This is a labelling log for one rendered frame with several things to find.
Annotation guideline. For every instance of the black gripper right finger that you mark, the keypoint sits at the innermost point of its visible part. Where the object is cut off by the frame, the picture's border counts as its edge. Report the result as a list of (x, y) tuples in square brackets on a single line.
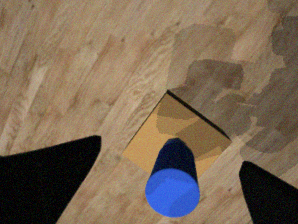
[(269, 199)]

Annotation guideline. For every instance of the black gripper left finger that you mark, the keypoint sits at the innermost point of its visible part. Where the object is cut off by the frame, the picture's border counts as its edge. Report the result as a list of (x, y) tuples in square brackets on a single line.
[(37, 186)]

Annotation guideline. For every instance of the tan square block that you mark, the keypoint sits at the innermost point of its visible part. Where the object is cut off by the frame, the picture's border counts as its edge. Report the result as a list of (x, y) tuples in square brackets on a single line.
[(174, 119)]

